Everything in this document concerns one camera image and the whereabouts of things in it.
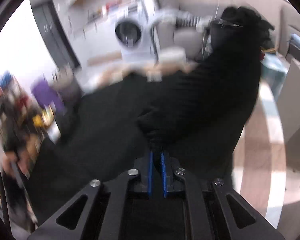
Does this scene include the shoe rack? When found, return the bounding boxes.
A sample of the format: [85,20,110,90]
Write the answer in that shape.
[0,71,53,160]

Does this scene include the grey blanket on sofa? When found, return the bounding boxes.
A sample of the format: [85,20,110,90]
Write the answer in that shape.
[148,8,213,33]

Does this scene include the purple bag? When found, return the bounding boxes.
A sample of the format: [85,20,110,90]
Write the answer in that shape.
[31,78,65,112]

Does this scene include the white counter cabinet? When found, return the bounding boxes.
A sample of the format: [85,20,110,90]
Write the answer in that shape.
[65,0,146,66]

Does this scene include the black knit sweater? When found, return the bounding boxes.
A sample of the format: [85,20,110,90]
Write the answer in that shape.
[27,7,273,224]

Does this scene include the white front-load washing machine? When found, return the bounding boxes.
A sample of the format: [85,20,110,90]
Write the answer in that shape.
[114,12,155,62]

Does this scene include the grey bedside cabinet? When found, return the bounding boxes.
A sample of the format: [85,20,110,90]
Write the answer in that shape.
[276,57,300,170]

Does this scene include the dark door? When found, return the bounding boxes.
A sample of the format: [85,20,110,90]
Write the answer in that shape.
[31,0,80,70]

